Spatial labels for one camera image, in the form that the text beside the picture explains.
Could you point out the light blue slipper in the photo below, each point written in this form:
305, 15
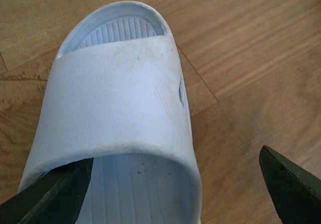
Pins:
116, 93

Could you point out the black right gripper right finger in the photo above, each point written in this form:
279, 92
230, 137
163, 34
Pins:
294, 191

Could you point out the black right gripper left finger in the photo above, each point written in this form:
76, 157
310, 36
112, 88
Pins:
55, 197

